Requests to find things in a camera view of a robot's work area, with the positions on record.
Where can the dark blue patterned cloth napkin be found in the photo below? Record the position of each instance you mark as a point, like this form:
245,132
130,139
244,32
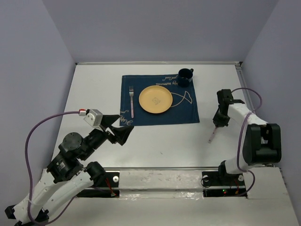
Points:
183,110

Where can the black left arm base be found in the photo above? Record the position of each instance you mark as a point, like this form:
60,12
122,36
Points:
108,188

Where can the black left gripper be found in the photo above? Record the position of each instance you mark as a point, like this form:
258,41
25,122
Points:
122,133

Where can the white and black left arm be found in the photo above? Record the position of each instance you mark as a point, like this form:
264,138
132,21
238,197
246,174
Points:
65,176

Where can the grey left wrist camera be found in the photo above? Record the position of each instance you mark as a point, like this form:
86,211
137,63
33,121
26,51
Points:
93,118

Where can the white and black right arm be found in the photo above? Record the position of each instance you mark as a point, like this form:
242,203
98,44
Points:
259,142

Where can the dark blue cup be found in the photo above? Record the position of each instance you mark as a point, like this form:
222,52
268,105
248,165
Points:
184,77

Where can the tan round plate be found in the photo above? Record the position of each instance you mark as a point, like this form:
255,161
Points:
155,99

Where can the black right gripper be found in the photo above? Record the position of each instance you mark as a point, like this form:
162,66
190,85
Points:
217,120

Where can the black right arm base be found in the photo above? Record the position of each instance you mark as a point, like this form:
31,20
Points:
215,185

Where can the knife with pink handle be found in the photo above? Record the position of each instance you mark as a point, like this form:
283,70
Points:
212,135

